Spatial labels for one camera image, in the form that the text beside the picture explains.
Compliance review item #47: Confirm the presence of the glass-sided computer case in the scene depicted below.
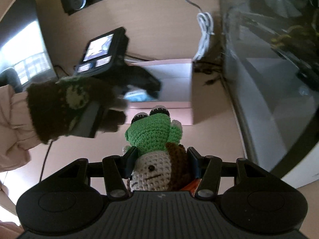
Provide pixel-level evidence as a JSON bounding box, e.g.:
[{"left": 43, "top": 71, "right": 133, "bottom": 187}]
[{"left": 220, "top": 0, "right": 318, "bottom": 188}]

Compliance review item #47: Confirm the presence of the computer monitor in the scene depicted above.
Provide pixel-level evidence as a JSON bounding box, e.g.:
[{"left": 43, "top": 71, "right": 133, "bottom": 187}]
[{"left": 1, "top": 0, "right": 57, "bottom": 93}]

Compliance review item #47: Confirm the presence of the pink jacket sleeve forearm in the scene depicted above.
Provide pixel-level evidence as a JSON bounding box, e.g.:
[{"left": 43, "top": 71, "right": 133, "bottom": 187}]
[{"left": 0, "top": 85, "right": 41, "bottom": 172}]

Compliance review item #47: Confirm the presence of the pink storage box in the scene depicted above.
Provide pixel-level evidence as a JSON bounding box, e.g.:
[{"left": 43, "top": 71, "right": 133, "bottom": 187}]
[{"left": 126, "top": 59, "right": 194, "bottom": 126}]

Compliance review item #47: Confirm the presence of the left hand in brown glove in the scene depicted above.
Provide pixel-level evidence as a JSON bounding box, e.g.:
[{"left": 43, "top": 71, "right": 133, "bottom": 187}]
[{"left": 27, "top": 77, "right": 127, "bottom": 144}]

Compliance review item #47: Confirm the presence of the white coiled cable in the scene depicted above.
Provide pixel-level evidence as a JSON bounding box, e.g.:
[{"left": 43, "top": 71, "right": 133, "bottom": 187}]
[{"left": 158, "top": 0, "right": 216, "bottom": 61}]

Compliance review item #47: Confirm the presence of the crochet frog-hat doll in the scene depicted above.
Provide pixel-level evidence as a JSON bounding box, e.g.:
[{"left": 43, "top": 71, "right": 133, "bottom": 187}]
[{"left": 123, "top": 105, "right": 189, "bottom": 192}]

